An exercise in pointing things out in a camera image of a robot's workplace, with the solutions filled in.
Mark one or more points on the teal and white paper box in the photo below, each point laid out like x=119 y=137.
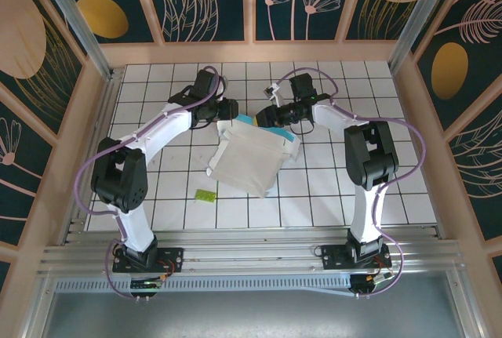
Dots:
x=247 y=157

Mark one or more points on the green toy brick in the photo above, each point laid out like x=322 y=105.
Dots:
x=206 y=195

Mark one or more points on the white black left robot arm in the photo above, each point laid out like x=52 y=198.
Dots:
x=129 y=224

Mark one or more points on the black controller board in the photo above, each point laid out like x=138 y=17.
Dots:
x=368 y=283
x=145 y=285

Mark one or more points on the grey metal sheet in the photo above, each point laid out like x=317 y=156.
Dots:
x=251 y=314

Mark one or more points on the aluminium rail frame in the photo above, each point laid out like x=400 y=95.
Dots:
x=251 y=253

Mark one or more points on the aluminium side rail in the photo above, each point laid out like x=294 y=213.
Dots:
x=92 y=150

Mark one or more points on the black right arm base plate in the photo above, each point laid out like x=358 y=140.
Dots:
x=333 y=255

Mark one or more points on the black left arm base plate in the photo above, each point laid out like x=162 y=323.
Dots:
x=172 y=255

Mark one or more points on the aluminium corner post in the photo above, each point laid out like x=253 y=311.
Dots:
x=74 y=20
x=423 y=12

